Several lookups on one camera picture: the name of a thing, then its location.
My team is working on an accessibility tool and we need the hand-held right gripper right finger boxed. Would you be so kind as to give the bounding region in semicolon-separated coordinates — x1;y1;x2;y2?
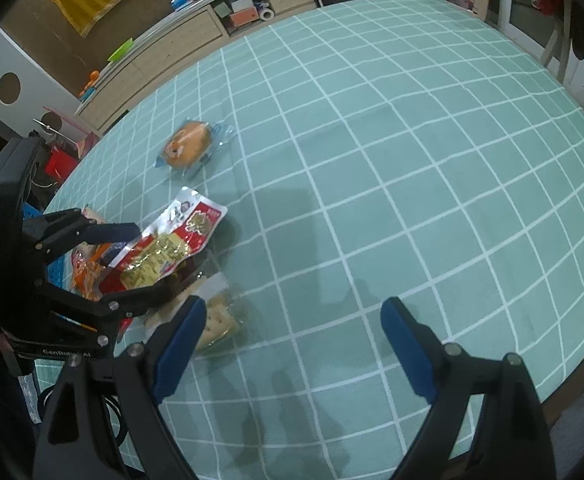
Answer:
380;296;558;480

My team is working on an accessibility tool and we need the orange box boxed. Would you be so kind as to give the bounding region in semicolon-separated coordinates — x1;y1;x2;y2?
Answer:
227;7;260;28

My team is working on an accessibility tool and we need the wooden chair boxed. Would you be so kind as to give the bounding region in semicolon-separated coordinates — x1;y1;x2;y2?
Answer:
542;0;584;81

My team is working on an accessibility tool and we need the cracker packet with green edges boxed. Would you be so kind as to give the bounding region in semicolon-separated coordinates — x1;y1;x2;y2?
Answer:
144;272;247;356

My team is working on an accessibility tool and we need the orange-red snack packet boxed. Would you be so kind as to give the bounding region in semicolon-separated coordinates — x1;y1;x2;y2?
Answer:
69;205;122;303

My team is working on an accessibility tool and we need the round bun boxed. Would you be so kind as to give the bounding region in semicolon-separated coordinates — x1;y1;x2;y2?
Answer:
156;119;237;176

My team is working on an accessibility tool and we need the white panel with brown dot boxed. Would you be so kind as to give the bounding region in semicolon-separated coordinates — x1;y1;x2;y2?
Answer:
0;27;80;141

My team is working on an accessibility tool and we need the green flat item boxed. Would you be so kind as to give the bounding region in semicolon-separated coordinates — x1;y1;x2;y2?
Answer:
108;37;135;63

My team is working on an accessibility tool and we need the long beige cabinet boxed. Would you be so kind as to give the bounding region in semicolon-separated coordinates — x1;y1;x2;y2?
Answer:
74;0;323;133

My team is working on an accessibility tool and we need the orange toy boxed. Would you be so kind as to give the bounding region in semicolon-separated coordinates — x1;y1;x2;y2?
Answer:
79;70;102;101

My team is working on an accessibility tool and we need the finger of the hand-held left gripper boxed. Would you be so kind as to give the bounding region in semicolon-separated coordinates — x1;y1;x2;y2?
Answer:
24;208;140;267
36;281;183;337

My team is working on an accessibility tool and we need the red and silver snack packet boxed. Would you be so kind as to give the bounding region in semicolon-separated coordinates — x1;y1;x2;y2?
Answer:
99;187;229;296

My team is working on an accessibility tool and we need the green checked tablecloth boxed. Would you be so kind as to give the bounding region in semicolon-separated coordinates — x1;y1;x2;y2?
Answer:
34;0;584;480

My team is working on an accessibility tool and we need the red bag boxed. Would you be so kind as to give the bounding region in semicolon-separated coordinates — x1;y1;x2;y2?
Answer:
44;147;80;181

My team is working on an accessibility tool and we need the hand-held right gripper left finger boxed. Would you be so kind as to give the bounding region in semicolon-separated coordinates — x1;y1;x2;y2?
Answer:
32;296;207;480

